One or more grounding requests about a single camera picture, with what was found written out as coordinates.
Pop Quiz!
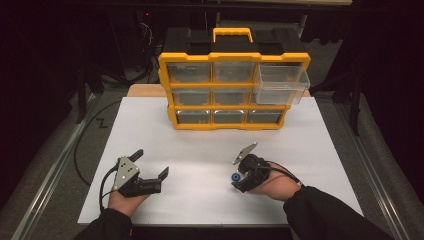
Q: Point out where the person's right hand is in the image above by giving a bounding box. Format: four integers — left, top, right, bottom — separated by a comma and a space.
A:
249, 167, 303, 202

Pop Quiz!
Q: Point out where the yellow black organizer cabinet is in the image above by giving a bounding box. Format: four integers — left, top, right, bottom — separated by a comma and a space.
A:
157, 27, 312, 132

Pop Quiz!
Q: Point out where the black metal stand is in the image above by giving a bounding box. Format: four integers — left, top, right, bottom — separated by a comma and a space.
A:
309, 68, 364, 137
75, 63, 105, 125

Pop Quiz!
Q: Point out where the person's left black sleeve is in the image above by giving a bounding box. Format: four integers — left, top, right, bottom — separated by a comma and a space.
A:
73, 208, 135, 240

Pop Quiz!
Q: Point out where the white board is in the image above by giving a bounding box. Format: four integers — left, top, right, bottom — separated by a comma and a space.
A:
77, 96, 364, 226

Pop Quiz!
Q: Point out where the person's black sleeve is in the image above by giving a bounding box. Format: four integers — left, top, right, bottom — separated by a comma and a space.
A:
73, 208, 135, 240
283, 185, 395, 240

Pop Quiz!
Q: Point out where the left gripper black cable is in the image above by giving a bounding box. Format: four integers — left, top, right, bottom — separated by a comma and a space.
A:
98, 162, 120, 213

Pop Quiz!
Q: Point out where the person's right black sleeve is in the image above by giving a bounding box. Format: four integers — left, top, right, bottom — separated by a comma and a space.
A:
283, 185, 395, 240

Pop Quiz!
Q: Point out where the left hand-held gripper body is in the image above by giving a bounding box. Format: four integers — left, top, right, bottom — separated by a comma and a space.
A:
112, 155, 163, 198

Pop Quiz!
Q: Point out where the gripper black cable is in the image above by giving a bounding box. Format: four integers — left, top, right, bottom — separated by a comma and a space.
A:
98, 162, 120, 213
265, 161, 305, 188

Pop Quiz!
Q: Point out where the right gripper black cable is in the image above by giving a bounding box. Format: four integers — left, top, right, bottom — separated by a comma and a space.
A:
265, 161, 305, 188

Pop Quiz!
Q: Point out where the clear plastic drawer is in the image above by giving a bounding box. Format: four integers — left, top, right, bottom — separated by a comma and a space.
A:
253, 62, 311, 106

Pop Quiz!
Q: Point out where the black floor cable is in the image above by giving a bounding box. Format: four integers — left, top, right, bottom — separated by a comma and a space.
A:
73, 99, 123, 187

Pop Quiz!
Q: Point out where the bundle of thin wires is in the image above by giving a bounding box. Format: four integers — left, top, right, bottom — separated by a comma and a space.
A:
138, 21, 161, 73

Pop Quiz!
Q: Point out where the person's left hand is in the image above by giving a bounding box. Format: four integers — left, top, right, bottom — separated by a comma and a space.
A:
107, 189, 151, 218

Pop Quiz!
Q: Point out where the metal floor rail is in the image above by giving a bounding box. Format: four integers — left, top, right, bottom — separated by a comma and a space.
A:
333, 99, 412, 240
9, 93, 101, 240

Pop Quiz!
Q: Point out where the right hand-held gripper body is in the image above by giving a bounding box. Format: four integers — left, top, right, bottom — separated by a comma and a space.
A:
232, 141, 272, 194

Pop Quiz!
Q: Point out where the grid of transparent drawers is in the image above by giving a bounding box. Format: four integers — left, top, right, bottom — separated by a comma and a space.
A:
166, 61, 284, 125

